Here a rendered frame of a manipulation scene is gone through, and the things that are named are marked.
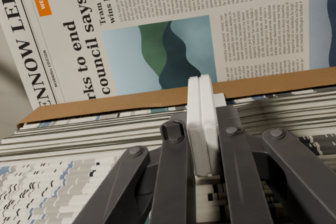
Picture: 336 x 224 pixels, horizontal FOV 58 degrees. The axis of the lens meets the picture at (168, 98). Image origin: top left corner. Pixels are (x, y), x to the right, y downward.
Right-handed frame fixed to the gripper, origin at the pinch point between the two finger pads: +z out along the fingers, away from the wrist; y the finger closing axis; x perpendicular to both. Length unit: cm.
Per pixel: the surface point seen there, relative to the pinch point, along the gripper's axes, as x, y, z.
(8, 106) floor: -33, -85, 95
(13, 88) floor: -25, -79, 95
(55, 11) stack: 6.6, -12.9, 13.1
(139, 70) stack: -0.4, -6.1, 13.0
